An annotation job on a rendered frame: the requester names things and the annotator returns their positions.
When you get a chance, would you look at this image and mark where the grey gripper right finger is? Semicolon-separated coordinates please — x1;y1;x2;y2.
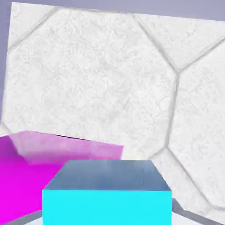
172;198;225;225

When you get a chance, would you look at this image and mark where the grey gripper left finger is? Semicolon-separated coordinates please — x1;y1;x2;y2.
9;209;43;225

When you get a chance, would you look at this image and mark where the small cyan cube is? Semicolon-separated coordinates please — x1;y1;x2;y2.
42;159;173;225

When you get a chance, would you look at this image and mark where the large magenta box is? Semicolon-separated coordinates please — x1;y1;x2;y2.
0;130;124;225

